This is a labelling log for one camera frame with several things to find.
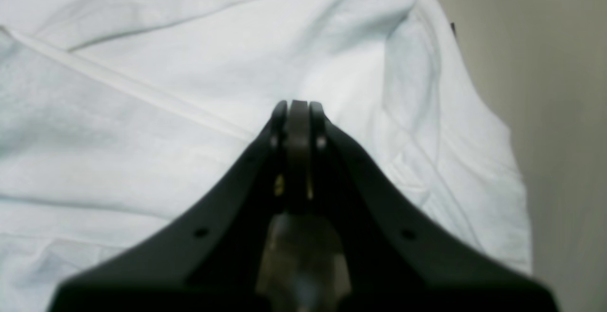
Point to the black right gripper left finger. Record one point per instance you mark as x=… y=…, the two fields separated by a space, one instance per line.
x=208 y=259

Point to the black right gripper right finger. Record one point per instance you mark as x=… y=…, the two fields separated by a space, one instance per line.
x=398 y=260

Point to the white printed T-shirt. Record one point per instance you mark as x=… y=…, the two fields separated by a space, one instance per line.
x=117 y=115

